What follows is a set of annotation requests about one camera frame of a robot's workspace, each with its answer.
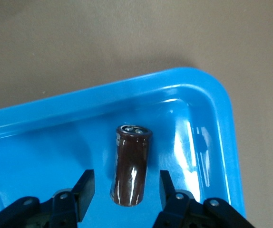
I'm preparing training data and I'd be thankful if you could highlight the plain glossy brown capacitor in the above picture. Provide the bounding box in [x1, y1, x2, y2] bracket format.
[109, 124, 153, 206]

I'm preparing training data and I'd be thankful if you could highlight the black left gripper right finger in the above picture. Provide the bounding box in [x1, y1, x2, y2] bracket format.
[154, 170, 256, 228]

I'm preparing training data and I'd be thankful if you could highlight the blue plastic tray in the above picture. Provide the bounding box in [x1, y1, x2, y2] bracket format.
[0, 67, 248, 228]

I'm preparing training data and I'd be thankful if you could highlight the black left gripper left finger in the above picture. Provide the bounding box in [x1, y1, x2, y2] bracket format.
[0, 169, 96, 228]

